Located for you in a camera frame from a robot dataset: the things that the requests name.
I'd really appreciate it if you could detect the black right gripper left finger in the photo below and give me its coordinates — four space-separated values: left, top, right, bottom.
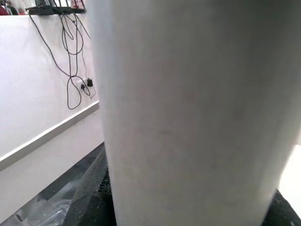
70 147 118 226

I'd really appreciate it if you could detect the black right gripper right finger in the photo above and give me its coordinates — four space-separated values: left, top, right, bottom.
260 188 301 226

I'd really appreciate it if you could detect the white plastic table leg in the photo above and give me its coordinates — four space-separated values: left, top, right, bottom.
87 0 301 226

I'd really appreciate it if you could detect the black table cloth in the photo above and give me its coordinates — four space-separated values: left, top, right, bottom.
35 140 111 226

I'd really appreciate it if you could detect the crumpled clear plastic film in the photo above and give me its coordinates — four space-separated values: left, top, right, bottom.
0 182 79 226

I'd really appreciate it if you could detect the black router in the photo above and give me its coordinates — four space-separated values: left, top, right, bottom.
25 5 88 16

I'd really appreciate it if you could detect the pink packet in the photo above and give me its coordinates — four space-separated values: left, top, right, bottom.
71 0 87 9

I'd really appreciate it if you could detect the looped black cable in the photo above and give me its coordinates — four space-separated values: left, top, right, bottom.
29 13 97 110

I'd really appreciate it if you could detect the white wall socket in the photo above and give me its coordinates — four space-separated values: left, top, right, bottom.
74 77 95 88

